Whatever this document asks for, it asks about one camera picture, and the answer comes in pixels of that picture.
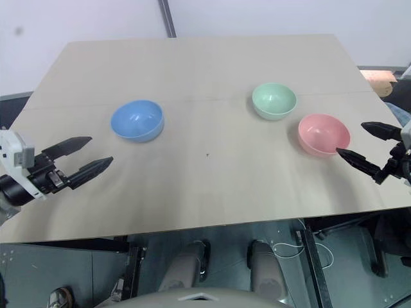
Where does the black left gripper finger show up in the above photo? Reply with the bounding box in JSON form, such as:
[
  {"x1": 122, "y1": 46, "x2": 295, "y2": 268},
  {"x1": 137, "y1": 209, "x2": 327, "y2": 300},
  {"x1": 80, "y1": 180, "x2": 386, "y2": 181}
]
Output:
[
  {"x1": 66, "y1": 156, "x2": 114, "y2": 190},
  {"x1": 41, "y1": 136, "x2": 93, "y2": 161}
]

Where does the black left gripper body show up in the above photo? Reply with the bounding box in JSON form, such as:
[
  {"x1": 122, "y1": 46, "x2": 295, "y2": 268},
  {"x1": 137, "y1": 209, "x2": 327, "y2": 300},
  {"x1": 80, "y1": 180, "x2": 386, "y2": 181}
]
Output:
[{"x1": 27, "y1": 151, "x2": 72, "y2": 195}]

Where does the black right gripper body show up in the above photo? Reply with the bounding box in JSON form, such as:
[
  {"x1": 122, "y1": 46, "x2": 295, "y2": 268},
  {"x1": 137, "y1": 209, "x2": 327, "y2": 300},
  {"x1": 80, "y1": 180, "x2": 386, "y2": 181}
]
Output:
[{"x1": 374, "y1": 139, "x2": 411, "y2": 187}]

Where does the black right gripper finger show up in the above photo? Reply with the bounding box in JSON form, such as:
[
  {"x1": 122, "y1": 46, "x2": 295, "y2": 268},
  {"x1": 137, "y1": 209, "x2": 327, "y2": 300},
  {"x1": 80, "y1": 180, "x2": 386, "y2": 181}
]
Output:
[
  {"x1": 335, "y1": 147, "x2": 386, "y2": 184},
  {"x1": 361, "y1": 121, "x2": 404, "y2": 142}
]

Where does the seated person in jeans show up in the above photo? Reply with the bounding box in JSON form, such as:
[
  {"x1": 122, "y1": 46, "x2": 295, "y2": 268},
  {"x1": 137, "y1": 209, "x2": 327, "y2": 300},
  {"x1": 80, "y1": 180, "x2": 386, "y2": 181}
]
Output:
[{"x1": 383, "y1": 64, "x2": 411, "y2": 129}]

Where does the red plastic bowl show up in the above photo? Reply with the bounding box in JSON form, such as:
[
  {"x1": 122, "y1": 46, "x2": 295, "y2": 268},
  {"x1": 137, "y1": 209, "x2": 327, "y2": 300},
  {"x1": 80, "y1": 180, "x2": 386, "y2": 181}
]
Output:
[{"x1": 297, "y1": 113, "x2": 351, "y2": 158}]

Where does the brown cardboard box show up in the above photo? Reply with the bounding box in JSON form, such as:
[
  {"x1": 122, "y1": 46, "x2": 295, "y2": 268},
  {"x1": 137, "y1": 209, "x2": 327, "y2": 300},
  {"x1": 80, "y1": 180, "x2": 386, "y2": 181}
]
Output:
[{"x1": 359, "y1": 68, "x2": 398, "y2": 99}]

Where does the dark grey cabinet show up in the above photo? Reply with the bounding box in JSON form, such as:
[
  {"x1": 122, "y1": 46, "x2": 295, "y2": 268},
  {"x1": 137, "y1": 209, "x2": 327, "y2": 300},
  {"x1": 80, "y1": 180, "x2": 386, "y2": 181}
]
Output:
[{"x1": 0, "y1": 91, "x2": 35, "y2": 131}]

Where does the blue plastic bowl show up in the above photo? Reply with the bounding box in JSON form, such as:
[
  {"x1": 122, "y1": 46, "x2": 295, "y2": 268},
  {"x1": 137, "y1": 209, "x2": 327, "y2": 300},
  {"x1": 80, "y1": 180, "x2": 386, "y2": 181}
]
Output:
[{"x1": 110, "y1": 99, "x2": 166, "y2": 144}]

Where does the black chair base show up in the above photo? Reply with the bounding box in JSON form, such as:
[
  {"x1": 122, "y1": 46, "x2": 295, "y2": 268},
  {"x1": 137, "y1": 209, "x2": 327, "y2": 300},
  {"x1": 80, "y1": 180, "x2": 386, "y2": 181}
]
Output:
[{"x1": 359, "y1": 213, "x2": 411, "y2": 279}]

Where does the green plastic bowl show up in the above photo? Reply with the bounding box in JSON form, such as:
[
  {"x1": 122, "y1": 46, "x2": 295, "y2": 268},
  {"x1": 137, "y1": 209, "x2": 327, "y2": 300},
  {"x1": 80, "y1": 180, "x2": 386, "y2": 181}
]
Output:
[{"x1": 251, "y1": 82, "x2": 297, "y2": 121}]

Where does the black table leg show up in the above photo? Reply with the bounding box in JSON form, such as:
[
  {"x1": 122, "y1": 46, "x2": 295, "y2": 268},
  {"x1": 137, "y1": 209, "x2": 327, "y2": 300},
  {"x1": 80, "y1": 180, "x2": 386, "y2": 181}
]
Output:
[{"x1": 301, "y1": 219, "x2": 334, "y2": 308}]

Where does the round metal caster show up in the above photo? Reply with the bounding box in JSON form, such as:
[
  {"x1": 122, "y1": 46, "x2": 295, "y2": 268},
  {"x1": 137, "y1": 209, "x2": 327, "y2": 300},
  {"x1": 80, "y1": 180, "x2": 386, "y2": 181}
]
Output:
[{"x1": 47, "y1": 286, "x2": 75, "y2": 308}]

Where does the grey left robot leg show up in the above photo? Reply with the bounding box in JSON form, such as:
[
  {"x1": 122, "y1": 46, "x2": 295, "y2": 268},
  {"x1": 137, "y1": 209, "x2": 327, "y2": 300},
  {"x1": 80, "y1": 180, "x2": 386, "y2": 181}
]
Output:
[{"x1": 158, "y1": 239, "x2": 212, "y2": 293}]

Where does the grey robot leg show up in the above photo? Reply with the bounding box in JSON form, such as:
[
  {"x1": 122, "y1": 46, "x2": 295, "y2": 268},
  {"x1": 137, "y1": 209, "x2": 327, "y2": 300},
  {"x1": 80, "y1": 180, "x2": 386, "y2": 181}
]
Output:
[
  {"x1": 247, "y1": 239, "x2": 286, "y2": 300},
  {"x1": 158, "y1": 239, "x2": 212, "y2": 293}
]

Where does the grey right robot leg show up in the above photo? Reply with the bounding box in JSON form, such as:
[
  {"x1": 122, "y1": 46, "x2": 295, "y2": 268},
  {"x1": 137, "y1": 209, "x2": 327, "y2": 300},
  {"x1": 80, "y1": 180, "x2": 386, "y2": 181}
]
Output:
[{"x1": 247, "y1": 239, "x2": 286, "y2": 300}]

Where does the grey robot torso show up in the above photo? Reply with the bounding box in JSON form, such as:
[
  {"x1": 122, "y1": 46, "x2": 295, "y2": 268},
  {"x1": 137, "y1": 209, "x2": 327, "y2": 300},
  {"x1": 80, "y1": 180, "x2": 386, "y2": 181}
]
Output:
[{"x1": 127, "y1": 286, "x2": 285, "y2": 308}]

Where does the white floor cable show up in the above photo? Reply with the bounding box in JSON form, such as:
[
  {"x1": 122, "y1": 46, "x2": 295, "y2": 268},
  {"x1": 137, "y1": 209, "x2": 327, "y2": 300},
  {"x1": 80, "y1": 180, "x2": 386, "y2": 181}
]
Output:
[{"x1": 272, "y1": 241, "x2": 335, "y2": 271}]

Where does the black table frame bracket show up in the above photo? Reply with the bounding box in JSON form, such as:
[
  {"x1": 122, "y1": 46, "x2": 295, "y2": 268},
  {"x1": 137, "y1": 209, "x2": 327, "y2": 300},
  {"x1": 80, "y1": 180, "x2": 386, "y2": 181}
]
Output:
[{"x1": 120, "y1": 235, "x2": 148, "y2": 302}]

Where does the dark vertical wall post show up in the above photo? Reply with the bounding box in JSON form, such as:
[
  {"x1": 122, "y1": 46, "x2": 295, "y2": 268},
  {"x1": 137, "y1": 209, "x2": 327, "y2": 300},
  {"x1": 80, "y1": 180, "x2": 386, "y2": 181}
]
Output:
[{"x1": 159, "y1": 0, "x2": 178, "y2": 38}]

